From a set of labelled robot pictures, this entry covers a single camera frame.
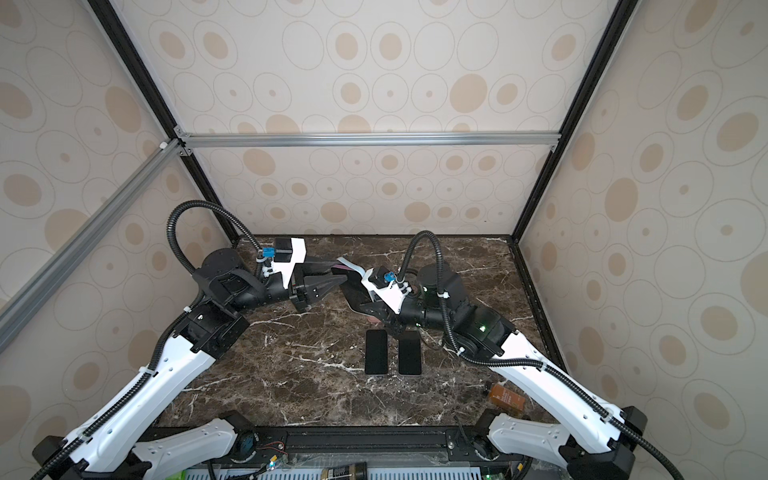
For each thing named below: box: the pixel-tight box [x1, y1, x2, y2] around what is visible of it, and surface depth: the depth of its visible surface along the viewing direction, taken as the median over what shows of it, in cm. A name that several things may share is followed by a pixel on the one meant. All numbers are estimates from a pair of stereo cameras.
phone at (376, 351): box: [365, 329, 388, 375], surface depth 91 cm
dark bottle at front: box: [321, 462, 368, 480], surface depth 69 cm
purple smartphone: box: [398, 330, 422, 375], surface depth 89 cm
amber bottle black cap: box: [487, 384, 526, 411], surface depth 79 cm
